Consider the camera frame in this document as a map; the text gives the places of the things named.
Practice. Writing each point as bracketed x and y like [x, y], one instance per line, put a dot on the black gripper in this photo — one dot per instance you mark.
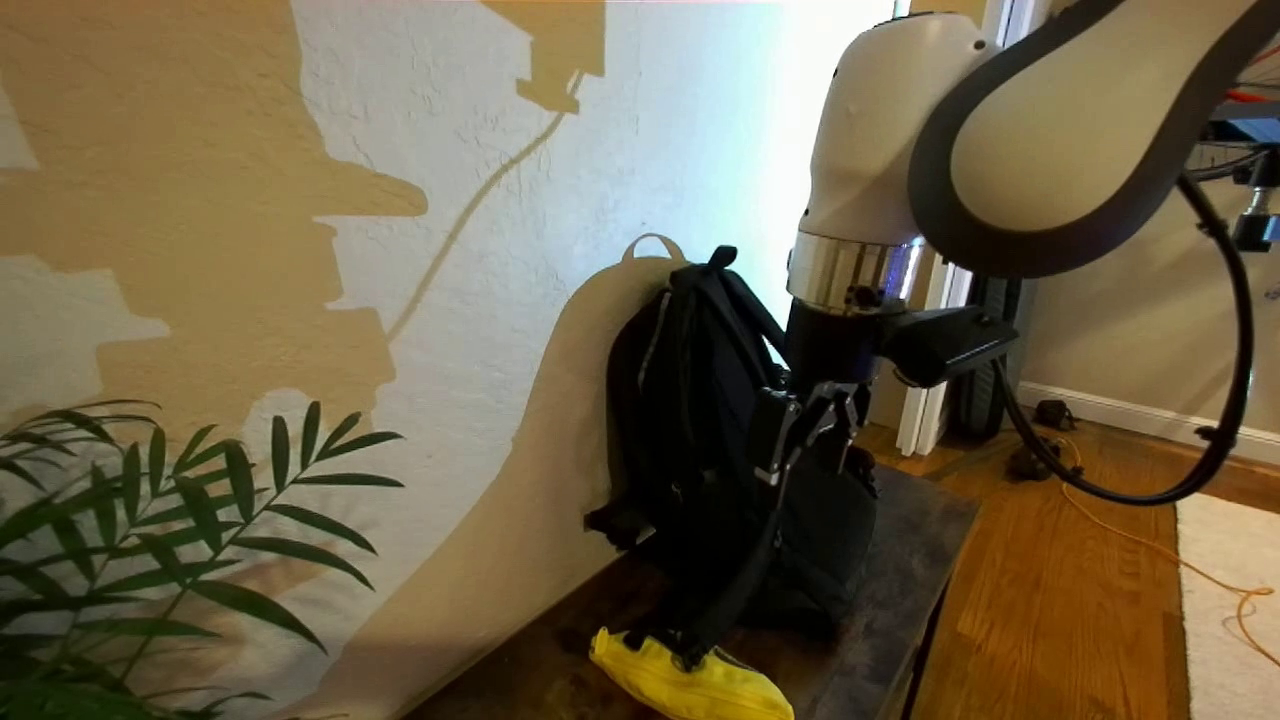
[840, 346]

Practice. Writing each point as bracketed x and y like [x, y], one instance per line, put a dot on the black backpack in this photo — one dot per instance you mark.
[694, 425]

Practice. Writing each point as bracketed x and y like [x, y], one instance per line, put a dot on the yellow soft pouch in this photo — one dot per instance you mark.
[694, 682]

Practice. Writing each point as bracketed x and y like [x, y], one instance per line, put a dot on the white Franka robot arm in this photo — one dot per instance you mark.
[1041, 135]

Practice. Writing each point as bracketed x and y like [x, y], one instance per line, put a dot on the tall black standing bag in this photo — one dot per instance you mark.
[986, 386]

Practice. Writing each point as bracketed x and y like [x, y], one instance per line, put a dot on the small black floor object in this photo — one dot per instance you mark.
[1035, 461]
[1054, 415]

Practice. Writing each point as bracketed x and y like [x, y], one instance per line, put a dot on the white rug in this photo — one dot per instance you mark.
[1234, 601]

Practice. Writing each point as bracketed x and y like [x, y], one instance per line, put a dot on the bicycle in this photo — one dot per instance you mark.
[1246, 160]

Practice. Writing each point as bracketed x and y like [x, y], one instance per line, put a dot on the green leafy potted plant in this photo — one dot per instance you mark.
[147, 534]

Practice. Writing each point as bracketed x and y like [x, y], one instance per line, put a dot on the white door frame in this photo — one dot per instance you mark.
[926, 415]

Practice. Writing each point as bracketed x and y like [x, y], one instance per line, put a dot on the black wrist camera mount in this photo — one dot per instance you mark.
[954, 346]

